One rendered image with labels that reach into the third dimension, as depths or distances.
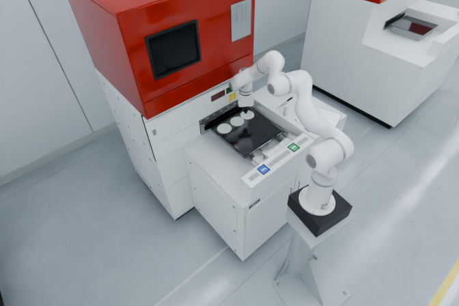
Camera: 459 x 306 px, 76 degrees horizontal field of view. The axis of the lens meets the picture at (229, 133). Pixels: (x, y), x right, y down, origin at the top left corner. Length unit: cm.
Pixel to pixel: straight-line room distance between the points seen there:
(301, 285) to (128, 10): 207
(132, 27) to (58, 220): 207
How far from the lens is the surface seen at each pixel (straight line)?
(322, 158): 133
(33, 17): 294
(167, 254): 257
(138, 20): 145
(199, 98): 190
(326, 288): 248
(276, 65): 148
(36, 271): 291
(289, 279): 245
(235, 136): 198
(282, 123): 207
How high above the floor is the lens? 230
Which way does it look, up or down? 44 degrees down
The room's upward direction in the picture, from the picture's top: 2 degrees counter-clockwise
